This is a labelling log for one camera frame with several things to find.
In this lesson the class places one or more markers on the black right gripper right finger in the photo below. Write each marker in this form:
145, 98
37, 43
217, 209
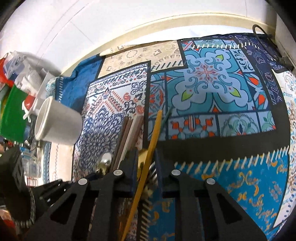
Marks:
203, 209

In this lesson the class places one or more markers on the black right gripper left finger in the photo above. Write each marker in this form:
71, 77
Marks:
89, 209

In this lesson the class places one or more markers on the yellow chopstick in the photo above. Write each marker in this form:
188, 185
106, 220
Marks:
145, 171

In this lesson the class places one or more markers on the dark green chopstick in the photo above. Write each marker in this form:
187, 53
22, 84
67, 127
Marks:
163, 123

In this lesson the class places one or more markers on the silver spoon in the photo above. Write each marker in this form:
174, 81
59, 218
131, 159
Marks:
104, 163

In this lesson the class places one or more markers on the white chopstick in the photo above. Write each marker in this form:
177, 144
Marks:
131, 138

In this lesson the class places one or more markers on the white ceramic utensil cup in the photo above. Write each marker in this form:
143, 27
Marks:
58, 123

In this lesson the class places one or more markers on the brown chopstick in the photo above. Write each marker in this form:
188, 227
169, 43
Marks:
125, 128

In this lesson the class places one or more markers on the patterned patchwork table mat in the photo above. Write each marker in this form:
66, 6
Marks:
233, 118

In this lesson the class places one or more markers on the white bowl with red lid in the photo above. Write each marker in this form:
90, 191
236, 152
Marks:
32, 104

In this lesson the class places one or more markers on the red carton box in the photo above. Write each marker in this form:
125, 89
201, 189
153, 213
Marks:
3, 78

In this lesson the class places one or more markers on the blue white plastic bag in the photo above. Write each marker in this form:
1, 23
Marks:
18, 69

